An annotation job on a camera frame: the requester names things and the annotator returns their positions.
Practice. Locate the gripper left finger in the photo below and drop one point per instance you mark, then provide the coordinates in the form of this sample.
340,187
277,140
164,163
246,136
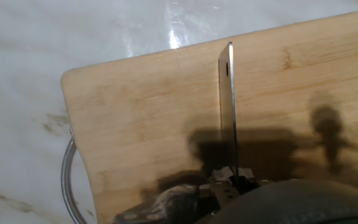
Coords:
222,175

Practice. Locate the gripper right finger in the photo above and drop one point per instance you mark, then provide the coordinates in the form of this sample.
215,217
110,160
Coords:
247,173

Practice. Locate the steel cleaver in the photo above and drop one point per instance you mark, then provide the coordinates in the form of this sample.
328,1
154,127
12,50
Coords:
227,109

